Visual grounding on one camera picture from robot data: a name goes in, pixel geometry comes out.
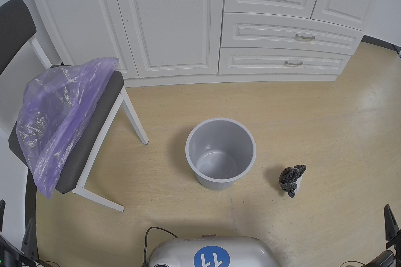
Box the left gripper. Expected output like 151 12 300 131
0 199 39 267

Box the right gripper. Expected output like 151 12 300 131
360 204 401 267

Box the purple plastic bag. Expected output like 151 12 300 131
16 57 120 199

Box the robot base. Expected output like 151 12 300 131
150 234 281 267

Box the crumpled black plastic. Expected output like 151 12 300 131
279 164 307 199

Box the white trash bin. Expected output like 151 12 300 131
185 117 257 190

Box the dark grey white-legged chair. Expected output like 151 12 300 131
0 0 149 213

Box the white wardrobe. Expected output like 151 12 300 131
23 0 384 88

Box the black cable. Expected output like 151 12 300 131
143 227 179 264

